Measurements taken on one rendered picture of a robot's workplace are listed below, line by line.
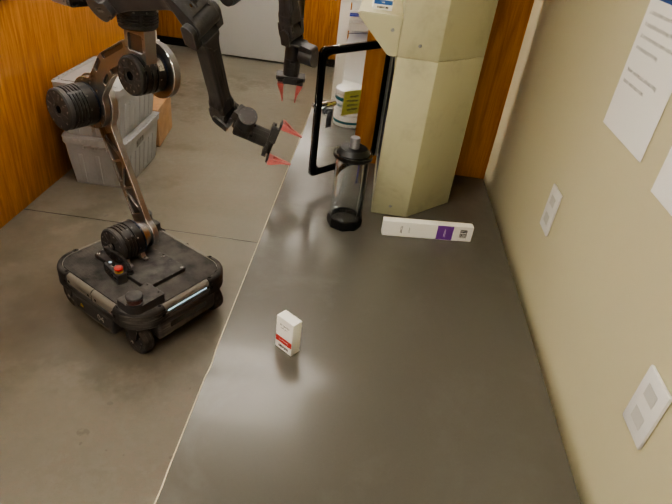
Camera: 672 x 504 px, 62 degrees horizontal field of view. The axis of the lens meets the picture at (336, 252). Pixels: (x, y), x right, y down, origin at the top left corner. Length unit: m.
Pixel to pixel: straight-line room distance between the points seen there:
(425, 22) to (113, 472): 1.75
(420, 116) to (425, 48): 0.18
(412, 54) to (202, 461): 1.10
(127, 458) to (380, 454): 1.33
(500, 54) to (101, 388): 1.93
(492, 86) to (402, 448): 1.30
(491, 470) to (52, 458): 1.62
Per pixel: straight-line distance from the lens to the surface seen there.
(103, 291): 2.54
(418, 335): 1.29
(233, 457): 1.02
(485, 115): 2.02
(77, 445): 2.30
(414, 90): 1.58
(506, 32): 1.95
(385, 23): 1.54
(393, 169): 1.66
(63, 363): 2.60
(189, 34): 1.49
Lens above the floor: 1.77
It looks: 33 degrees down
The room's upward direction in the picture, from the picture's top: 8 degrees clockwise
